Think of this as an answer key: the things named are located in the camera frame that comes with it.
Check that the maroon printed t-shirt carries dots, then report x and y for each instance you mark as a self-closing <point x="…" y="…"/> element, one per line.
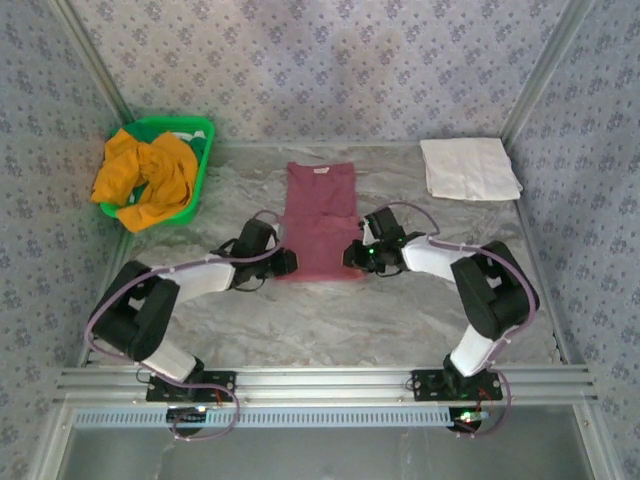
<point x="320" y="200"/>

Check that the folded white towel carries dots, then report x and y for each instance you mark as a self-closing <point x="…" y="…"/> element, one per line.
<point x="470" y="170"/>

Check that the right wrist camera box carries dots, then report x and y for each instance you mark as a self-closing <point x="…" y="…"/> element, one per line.
<point x="385" y="222"/>

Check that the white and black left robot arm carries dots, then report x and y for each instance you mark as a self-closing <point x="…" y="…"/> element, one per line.
<point x="200" y="277"/>

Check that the white cloth piece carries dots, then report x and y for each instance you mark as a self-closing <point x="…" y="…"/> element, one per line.
<point x="192" y="135"/>

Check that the grey metal sheet panel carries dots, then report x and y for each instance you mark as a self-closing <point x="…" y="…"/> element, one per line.
<point x="325" y="455"/>

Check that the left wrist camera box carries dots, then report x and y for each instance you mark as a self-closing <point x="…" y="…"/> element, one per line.
<point x="255" y="235"/>

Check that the small controller circuit board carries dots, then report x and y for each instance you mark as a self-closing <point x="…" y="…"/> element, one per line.
<point x="187" y="414"/>
<point x="470" y="417"/>

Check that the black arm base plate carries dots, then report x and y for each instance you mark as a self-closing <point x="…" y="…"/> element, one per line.
<point x="425" y="385"/>
<point x="225" y="377"/>

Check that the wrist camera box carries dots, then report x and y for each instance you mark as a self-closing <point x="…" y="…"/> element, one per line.
<point x="385" y="222"/>
<point x="255" y="235"/>

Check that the green plastic basket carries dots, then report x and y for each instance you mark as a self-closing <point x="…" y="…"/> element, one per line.
<point x="206" y="145"/>

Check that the aluminium mounting rail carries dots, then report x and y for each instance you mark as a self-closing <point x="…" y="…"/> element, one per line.
<point x="325" y="382"/>

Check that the yellow t-shirt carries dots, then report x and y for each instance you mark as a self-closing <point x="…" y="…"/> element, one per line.
<point x="160" y="170"/>

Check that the aluminium frame post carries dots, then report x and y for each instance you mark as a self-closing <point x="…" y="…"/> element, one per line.
<point x="50" y="445"/>
<point x="590" y="440"/>
<point x="90" y="55"/>
<point x="545" y="65"/>

